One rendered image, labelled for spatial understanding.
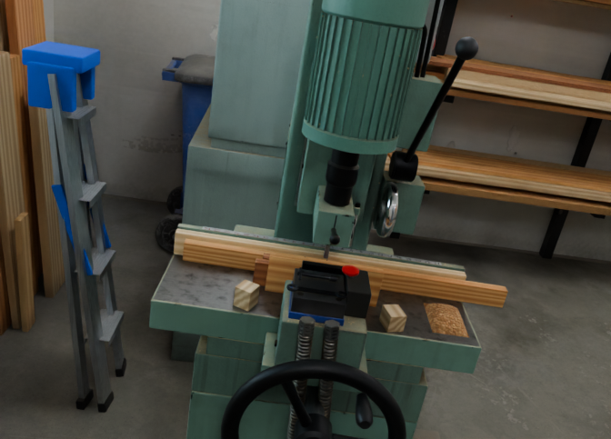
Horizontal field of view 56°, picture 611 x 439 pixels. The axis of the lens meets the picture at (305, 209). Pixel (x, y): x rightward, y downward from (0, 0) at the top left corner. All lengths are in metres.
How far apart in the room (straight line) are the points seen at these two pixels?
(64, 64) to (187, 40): 1.71
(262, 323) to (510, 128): 2.79
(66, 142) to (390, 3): 1.07
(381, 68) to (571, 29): 2.74
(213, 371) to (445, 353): 0.43
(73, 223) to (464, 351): 1.17
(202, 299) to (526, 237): 3.10
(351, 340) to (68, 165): 1.06
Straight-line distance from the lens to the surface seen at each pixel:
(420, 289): 1.21
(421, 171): 3.05
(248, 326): 1.06
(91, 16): 3.46
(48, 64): 1.72
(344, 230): 1.09
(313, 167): 1.19
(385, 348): 1.09
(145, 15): 3.39
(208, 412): 1.20
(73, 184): 1.78
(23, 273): 2.41
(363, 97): 0.98
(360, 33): 0.96
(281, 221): 1.34
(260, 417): 1.19
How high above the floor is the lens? 1.49
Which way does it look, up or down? 23 degrees down
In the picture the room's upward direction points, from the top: 10 degrees clockwise
